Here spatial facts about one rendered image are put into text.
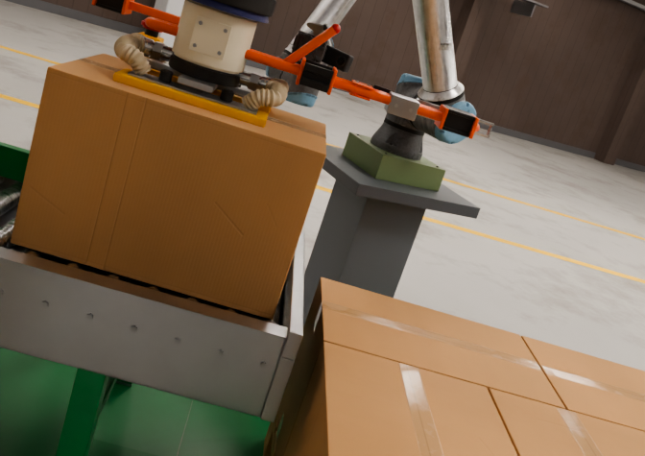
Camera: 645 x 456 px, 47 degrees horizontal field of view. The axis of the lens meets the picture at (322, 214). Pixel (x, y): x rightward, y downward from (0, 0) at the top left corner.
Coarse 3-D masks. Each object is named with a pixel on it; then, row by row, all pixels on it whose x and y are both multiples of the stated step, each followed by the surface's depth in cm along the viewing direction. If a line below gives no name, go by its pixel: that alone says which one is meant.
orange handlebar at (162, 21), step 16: (160, 16) 194; (176, 16) 194; (176, 32) 168; (272, 64) 170; (288, 64) 170; (336, 80) 172; (352, 80) 176; (368, 96) 173; (384, 96) 173; (432, 112) 174
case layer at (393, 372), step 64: (320, 320) 182; (384, 320) 190; (448, 320) 204; (320, 384) 154; (384, 384) 156; (448, 384) 166; (512, 384) 177; (576, 384) 189; (640, 384) 204; (320, 448) 134; (384, 448) 133; (448, 448) 140; (512, 448) 147; (576, 448) 156; (640, 448) 166
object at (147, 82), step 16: (128, 80) 159; (144, 80) 161; (160, 80) 163; (176, 96) 161; (192, 96) 161; (208, 96) 164; (224, 96) 164; (224, 112) 162; (240, 112) 162; (256, 112) 164
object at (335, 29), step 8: (336, 24) 170; (328, 32) 170; (336, 32) 170; (312, 40) 171; (320, 40) 171; (304, 48) 171; (312, 48) 171; (288, 56) 172; (296, 56) 172; (304, 56) 172
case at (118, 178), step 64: (64, 64) 159; (128, 64) 185; (64, 128) 155; (128, 128) 155; (192, 128) 155; (256, 128) 160; (320, 128) 186; (64, 192) 159; (128, 192) 159; (192, 192) 159; (256, 192) 159; (64, 256) 163; (128, 256) 163; (192, 256) 163; (256, 256) 163
